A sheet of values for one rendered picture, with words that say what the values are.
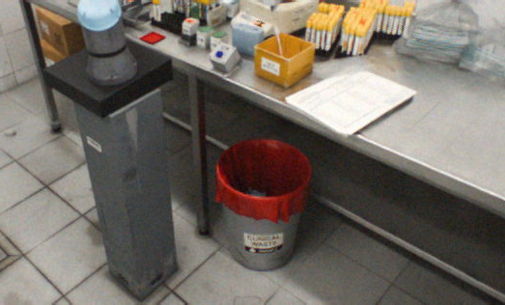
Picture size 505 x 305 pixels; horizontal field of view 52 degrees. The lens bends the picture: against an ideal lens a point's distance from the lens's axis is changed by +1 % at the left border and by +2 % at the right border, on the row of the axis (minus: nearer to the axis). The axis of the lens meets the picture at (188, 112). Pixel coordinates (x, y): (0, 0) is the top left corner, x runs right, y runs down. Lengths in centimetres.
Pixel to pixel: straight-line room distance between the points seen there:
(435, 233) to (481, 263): 16
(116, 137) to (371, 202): 106
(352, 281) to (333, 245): 18
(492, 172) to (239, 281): 110
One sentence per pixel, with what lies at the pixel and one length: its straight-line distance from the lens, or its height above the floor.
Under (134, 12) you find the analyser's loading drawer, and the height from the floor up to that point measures 93.
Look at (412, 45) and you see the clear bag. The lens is 180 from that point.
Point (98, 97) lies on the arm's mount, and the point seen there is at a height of 93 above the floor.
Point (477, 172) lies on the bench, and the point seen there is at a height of 88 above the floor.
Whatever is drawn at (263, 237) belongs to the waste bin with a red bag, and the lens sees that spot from 198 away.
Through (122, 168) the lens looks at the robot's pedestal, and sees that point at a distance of 161.
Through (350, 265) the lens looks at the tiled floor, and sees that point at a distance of 224.
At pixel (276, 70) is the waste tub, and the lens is 156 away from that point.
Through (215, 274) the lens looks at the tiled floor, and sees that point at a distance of 215.
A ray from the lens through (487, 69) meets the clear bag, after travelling 176.
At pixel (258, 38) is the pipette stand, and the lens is 168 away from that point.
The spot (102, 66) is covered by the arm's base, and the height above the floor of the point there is 100.
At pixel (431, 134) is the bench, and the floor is 87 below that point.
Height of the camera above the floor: 170
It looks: 35 degrees down
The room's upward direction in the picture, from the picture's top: 4 degrees counter-clockwise
